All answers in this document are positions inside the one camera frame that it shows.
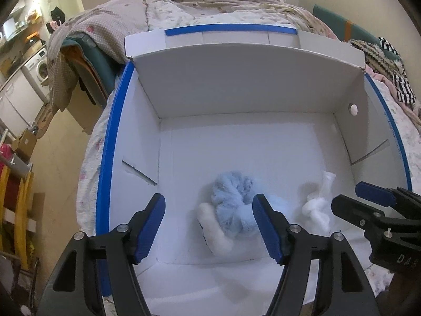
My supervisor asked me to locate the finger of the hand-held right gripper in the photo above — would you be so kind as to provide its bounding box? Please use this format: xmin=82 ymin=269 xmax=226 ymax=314
xmin=330 ymin=195 xmax=385 ymax=229
xmin=355 ymin=182 xmax=400 ymax=206

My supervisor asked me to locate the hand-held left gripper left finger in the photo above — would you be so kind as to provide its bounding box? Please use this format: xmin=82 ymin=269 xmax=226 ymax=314
xmin=38 ymin=194 xmax=166 ymax=316

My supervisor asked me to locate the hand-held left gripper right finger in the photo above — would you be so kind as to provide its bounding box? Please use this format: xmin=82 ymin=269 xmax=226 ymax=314
xmin=252 ymin=194 xmax=379 ymax=316

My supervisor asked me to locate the white knotted sock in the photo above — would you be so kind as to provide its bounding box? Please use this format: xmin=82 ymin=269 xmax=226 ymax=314
xmin=302 ymin=171 xmax=338 ymax=235

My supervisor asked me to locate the light blue fluffy plush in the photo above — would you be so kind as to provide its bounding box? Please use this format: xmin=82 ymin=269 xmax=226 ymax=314
xmin=210 ymin=171 xmax=290 ymax=236

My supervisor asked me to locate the cream soft plush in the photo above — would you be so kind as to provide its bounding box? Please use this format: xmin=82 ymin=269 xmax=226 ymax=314
xmin=197 ymin=202 xmax=235 ymax=256

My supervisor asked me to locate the white cardboard box blue trim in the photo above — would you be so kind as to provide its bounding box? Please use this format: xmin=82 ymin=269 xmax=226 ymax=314
xmin=95 ymin=23 xmax=413 ymax=316

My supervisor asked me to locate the pink cloth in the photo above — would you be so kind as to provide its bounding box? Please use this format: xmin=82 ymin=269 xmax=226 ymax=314
xmin=364 ymin=65 xmax=421 ymax=119

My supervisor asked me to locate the black white striped cloth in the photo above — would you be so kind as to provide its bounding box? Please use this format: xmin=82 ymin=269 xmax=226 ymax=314
xmin=349 ymin=36 xmax=419 ymax=106

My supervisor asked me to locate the yellow wooden chair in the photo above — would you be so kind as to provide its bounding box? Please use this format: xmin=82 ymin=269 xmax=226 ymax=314
xmin=0 ymin=163 xmax=37 ymax=272

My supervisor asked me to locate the small cardboard box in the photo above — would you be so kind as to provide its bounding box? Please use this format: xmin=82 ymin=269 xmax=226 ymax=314
xmin=11 ymin=128 xmax=39 ymax=159

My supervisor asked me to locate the green orange cushion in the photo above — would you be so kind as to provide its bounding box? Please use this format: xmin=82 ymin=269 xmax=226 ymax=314
xmin=61 ymin=36 xmax=117 ymax=106

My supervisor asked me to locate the white kitchen cabinet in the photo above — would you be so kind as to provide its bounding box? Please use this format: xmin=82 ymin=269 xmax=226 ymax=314
xmin=0 ymin=68 xmax=47 ymax=140

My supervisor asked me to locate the white washing machine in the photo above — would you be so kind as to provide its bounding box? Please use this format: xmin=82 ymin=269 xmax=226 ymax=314
xmin=22 ymin=48 xmax=51 ymax=83

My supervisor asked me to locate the beige patterned quilt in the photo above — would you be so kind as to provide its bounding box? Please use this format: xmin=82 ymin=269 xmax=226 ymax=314
xmin=48 ymin=0 xmax=333 ymax=112

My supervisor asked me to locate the black hanging garment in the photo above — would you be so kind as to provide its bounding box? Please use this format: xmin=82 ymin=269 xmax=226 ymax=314
xmin=50 ymin=6 xmax=67 ymax=24

